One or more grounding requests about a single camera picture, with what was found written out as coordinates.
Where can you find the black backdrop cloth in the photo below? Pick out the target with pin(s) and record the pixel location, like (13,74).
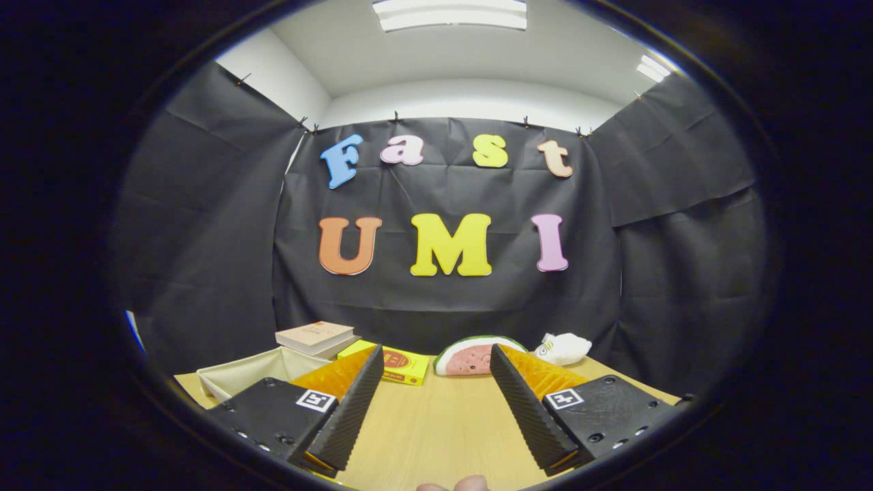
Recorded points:
(443,300)

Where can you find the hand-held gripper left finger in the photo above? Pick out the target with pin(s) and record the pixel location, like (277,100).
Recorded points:
(351,416)

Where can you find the watermelon slice plush toy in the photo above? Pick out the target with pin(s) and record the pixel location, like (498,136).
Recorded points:
(467,356)

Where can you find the small ceiling light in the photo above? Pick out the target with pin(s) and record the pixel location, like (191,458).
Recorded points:
(653,68)

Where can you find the cream storage box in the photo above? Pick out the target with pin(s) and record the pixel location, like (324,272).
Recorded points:
(252,372)

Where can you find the white plush toy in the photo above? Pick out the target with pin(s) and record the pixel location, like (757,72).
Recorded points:
(566,348)

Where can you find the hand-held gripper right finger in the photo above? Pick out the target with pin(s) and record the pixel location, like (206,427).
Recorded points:
(528,416)

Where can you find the yellow book with red circle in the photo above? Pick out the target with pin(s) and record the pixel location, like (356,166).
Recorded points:
(406,367)

